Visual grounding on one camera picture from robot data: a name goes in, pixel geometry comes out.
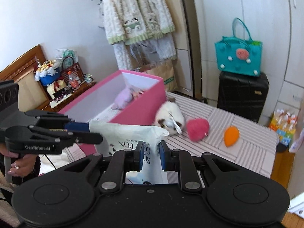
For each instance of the pink storage box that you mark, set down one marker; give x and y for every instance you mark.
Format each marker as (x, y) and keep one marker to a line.
(96, 102)

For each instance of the orange plush ball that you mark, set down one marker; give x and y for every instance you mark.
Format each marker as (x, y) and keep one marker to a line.
(231, 136)

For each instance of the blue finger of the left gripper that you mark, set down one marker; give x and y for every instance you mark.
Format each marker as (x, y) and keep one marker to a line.
(87, 138)
(76, 126)

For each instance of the plastic water bottle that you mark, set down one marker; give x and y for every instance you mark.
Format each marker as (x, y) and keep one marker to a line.
(73, 80)

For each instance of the white fleece pajama pants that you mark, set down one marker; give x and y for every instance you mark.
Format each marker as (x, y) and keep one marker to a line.
(127, 57)

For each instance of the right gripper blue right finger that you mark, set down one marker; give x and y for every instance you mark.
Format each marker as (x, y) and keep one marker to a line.
(165, 156)

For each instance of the teal felt tote bag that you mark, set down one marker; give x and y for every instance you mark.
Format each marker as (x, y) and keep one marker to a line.
(237, 55)

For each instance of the left hand with ring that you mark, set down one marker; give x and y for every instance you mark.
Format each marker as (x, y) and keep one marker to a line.
(22, 167)

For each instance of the wicker basket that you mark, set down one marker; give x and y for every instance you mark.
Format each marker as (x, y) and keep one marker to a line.
(68, 64)

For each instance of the wooden headboard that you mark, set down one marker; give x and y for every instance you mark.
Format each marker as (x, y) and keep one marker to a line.
(32, 95)

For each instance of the red strawberry plush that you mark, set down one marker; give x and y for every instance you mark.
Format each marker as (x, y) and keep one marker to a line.
(197, 129)

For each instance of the white brown hamster plush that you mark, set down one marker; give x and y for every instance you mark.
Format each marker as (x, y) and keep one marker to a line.
(170, 117)

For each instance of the black suitcase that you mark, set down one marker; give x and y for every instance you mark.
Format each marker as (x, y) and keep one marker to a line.
(242, 95)

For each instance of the floral pink scrunchie cloth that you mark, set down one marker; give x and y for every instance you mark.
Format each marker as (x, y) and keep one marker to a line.
(136, 92)

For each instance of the cream fleece pajama jacket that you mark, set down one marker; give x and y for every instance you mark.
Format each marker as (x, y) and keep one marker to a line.
(133, 21)

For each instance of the purple plush toy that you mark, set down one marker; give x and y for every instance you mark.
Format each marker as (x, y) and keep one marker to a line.
(123, 98)

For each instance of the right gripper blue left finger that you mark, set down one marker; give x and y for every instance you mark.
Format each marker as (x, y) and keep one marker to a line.
(138, 155)

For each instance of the brown paper bag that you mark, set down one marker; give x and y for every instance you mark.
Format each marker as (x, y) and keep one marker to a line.
(163, 69)

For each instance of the white cotton tissue pack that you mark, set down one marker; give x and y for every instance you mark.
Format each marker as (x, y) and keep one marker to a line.
(120, 137)

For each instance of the yellow drink bottle pack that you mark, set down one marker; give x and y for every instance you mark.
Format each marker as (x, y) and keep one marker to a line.
(284, 124)

